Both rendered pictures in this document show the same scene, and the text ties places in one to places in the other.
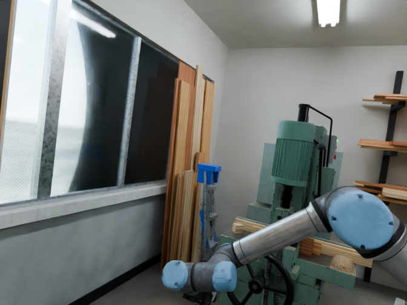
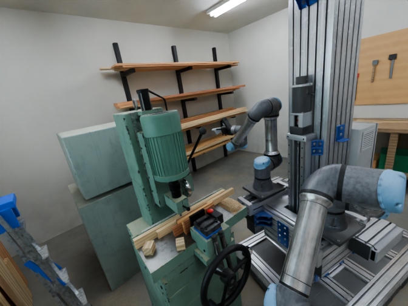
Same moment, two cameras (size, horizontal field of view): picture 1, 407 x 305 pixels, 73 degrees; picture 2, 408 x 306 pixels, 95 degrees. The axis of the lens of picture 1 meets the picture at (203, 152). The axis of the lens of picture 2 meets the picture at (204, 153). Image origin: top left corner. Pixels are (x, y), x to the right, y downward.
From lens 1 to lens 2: 0.91 m
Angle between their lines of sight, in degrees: 64
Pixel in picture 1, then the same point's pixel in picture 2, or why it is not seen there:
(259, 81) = not seen: outside the picture
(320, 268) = (231, 219)
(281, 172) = (174, 169)
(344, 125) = (93, 94)
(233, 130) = not seen: outside the picture
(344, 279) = (243, 213)
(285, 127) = (161, 123)
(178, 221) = not seen: outside the picture
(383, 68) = (101, 40)
